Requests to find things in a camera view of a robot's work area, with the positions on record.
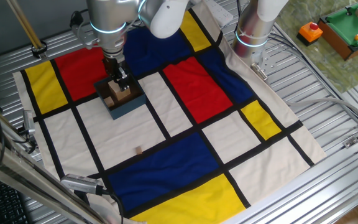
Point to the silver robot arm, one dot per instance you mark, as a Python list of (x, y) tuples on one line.
[(110, 18)]

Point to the mini pool table toy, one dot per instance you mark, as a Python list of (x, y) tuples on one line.
[(346, 28)]

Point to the small wooden cube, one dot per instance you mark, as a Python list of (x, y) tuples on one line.
[(109, 102), (139, 150)]

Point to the brass-coloured pole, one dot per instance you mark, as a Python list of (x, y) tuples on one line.
[(25, 23)]

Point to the dark blue gift box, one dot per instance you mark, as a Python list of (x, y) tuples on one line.
[(126, 109)]

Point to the black pole clamp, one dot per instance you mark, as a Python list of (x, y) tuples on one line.
[(39, 49)]

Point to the green textured mat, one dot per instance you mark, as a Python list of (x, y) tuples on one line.
[(322, 68)]

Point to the white power strip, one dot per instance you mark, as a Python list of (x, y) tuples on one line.
[(219, 12)]

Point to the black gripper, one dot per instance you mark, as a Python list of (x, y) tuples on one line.
[(113, 65)]

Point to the small metal bracket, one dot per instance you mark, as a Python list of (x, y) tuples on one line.
[(259, 72), (350, 142)]

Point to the black camera clamp mount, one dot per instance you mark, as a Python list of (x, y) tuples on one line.
[(30, 144)]

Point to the silver exterior camera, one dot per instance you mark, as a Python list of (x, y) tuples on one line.
[(79, 183), (29, 121)]

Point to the large wooden cube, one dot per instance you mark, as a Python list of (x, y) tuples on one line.
[(116, 90)]

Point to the orange emergency stop button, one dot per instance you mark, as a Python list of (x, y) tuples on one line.
[(309, 34)]

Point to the shiny metal frame bar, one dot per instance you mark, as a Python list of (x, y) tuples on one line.
[(26, 174)]

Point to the colour-block patterned cloth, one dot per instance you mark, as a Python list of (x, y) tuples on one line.
[(172, 168)]

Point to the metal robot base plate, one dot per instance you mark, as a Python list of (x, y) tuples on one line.
[(269, 60)]

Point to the aluminium frame rail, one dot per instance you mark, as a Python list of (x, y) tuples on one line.
[(322, 193)]

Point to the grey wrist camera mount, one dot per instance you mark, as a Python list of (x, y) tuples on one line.
[(84, 39)]

